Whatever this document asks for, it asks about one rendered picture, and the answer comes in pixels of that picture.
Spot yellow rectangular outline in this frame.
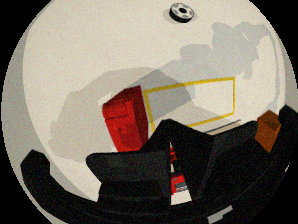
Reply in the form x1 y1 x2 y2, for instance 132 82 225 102
142 77 235 132

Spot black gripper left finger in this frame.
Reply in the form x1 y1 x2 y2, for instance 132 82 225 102
85 119 172 205

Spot small black toy tyre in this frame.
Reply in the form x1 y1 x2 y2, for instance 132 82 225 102
169 3 194 23

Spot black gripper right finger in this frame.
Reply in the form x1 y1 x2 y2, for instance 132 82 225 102
166 119 258 200

